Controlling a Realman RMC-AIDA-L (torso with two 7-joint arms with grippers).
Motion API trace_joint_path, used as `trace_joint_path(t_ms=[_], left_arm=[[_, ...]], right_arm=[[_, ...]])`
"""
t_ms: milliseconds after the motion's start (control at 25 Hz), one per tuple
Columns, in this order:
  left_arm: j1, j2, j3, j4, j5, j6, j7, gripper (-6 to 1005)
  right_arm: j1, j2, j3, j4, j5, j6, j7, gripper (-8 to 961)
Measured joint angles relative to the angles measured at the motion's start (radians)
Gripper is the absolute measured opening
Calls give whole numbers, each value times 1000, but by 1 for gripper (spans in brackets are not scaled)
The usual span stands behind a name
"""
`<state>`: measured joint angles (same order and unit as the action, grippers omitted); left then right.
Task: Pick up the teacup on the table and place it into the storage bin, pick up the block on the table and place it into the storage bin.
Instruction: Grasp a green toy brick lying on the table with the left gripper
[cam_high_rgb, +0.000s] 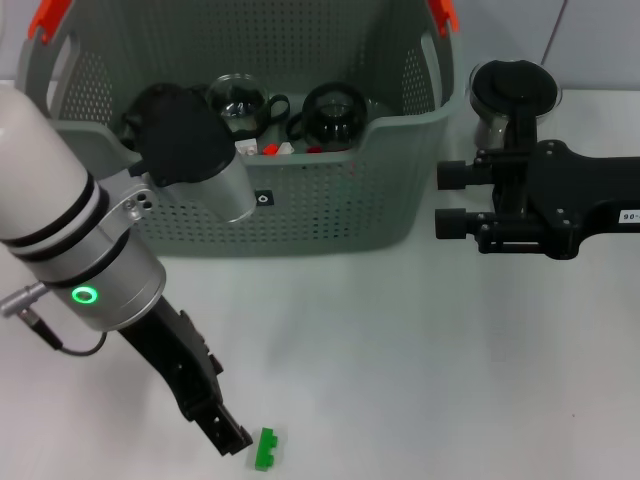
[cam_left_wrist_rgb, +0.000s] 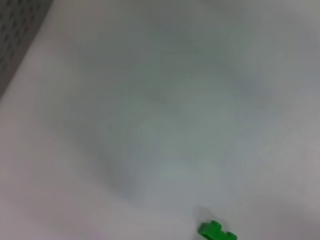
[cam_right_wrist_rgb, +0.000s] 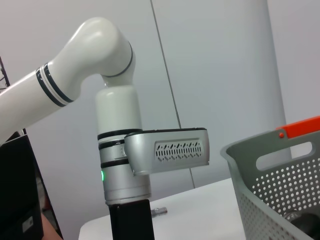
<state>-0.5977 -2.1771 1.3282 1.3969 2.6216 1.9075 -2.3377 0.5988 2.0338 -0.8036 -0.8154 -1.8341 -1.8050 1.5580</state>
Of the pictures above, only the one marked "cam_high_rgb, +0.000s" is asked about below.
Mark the green stepped toy brick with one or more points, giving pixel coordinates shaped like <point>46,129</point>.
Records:
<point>264,450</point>

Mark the grey perforated storage basket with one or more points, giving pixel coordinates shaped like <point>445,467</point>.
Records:
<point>350,210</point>

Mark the small clear toy brick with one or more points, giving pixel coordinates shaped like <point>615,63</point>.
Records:
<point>285,149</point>

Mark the dark clay teapot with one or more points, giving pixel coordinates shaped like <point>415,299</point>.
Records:
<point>135,115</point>

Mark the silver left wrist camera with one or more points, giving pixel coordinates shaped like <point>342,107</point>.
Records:
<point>185,140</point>

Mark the small red toy brick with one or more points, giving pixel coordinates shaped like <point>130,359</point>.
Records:
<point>314,149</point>

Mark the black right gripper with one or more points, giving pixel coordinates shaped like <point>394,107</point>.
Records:
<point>585,200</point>

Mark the metal connector on left arm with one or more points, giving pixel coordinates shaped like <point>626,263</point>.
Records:
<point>22,300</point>

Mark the bright orange-red toy brick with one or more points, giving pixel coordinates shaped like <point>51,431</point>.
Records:
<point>270,149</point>

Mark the large clear toy brick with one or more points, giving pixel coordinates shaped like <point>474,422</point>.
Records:
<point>247,148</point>

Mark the glass carafe with black lid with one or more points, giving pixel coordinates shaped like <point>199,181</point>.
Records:
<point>515,87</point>

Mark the glass teacup with black base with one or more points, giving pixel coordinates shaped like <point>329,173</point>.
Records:
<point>240,100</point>
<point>332,125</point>

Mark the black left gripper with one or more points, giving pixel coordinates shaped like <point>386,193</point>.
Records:
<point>175,360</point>

